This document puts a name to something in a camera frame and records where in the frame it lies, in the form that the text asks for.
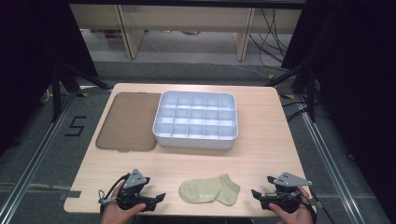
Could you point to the beige wooden desk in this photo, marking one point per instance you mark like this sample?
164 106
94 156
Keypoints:
186 18

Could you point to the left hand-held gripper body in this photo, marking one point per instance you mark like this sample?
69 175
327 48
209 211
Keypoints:
134 182

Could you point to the aluminium floor rail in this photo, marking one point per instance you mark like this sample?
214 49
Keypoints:
330 165
34 161

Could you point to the white compartment storage box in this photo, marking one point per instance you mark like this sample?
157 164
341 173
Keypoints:
195 119

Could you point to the black curtain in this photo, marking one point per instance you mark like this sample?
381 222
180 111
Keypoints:
31 62
358 77

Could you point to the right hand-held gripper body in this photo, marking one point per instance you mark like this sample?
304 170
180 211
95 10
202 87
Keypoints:
288 189

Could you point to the grey tape strip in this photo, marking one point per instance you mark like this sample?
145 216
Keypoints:
315 203
71 194

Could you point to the black metal stand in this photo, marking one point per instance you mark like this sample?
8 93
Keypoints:
56 93
311 93

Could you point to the light green sock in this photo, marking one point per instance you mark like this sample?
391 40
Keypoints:
208 191

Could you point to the person's right hand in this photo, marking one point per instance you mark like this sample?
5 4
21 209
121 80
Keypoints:
294 214

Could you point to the person's left hand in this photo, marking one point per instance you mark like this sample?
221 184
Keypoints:
116 213

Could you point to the brown translucent box lid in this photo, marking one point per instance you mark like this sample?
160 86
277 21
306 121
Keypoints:
127 123

